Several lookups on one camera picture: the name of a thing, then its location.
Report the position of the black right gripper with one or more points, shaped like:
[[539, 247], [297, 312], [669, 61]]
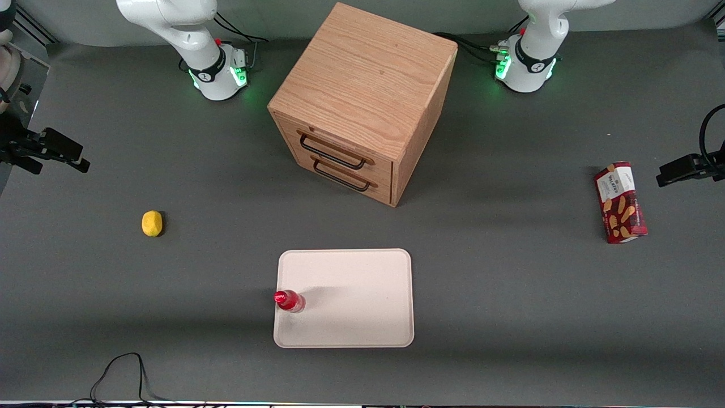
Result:
[[12, 144]]

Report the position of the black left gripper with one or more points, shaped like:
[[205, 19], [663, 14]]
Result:
[[715, 165]]

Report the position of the red coke bottle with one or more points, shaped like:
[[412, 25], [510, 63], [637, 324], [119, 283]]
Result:
[[290, 301]]

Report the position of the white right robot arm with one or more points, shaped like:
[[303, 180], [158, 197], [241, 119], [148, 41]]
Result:
[[187, 39]]

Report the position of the beige plastic tray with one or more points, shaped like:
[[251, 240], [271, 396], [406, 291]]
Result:
[[357, 297]]

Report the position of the red shortbread biscuit box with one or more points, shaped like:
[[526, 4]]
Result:
[[622, 204]]

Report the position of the yellow lemon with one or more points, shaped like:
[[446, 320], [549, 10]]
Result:
[[152, 223]]

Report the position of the wooden drawer front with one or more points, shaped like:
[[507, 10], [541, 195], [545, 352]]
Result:
[[340, 144], [362, 191]]

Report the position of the wooden drawer cabinet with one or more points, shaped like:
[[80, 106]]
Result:
[[368, 73]]

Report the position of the black frame rail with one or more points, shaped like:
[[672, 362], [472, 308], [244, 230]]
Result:
[[716, 27], [34, 27]]

